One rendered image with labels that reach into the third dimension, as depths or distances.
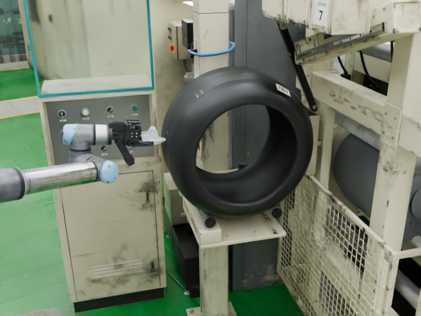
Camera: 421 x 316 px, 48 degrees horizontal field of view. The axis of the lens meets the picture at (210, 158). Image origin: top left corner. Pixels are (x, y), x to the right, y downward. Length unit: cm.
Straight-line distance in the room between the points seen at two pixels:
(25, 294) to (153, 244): 90
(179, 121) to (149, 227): 107
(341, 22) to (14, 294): 247
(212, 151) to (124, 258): 90
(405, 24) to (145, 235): 175
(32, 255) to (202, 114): 215
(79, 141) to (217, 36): 73
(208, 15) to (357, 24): 69
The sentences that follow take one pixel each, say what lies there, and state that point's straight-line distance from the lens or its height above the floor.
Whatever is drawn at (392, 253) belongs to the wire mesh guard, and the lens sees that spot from 160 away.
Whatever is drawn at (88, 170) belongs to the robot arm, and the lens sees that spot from 159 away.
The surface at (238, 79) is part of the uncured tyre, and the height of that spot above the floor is 146.
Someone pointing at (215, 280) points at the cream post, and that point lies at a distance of 249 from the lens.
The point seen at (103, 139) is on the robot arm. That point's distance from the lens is 170.
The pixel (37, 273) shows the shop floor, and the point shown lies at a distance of 332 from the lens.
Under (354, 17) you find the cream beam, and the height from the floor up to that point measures 169.
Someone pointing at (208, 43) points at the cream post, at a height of 153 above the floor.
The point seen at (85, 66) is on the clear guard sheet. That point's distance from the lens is 232.
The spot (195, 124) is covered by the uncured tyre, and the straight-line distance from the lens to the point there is 164.
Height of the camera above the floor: 184
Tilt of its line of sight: 23 degrees down
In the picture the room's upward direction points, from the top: 1 degrees counter-clockwise
